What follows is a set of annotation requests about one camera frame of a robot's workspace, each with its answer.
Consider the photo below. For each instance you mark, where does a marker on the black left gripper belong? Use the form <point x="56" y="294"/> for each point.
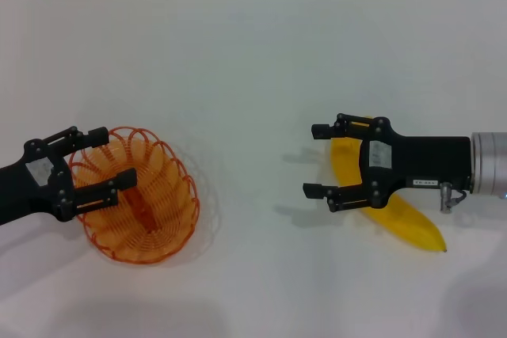
<point x="24" y="187"/>

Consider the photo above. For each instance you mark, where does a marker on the yellow banana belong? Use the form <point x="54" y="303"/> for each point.
<point x="412" y="227"/>

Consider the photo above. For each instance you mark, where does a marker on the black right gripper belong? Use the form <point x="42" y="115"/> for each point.
<point x="428" y="162"/>

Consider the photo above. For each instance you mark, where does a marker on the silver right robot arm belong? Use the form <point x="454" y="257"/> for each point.
<point x="491" y="164"/>

